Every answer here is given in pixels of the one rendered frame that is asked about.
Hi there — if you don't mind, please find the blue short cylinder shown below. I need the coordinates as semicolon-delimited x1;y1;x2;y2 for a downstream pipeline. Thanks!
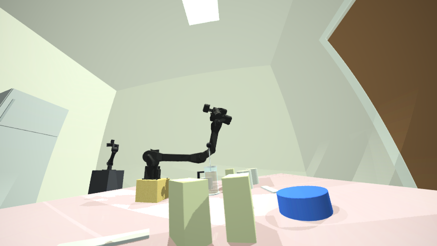
276;186;334;221

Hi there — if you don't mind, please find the pale green tall block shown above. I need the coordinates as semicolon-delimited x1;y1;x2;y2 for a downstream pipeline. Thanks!
221;173;257;243
225;168;235;176
168;178;213;246

